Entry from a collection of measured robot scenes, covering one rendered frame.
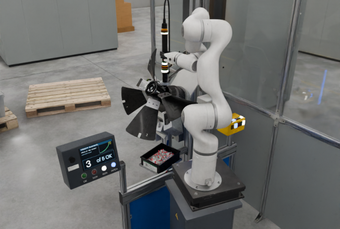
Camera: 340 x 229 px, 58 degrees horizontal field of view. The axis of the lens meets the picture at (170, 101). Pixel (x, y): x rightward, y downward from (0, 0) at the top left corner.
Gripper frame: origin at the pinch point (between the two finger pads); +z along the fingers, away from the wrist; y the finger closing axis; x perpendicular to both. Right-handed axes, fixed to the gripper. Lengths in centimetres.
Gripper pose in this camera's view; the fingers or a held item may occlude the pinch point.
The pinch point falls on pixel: (164, 53)
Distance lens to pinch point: 202.7
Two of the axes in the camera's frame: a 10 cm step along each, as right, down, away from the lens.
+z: -5.8, -3.4, 7.4
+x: 0.0, -9.1, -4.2
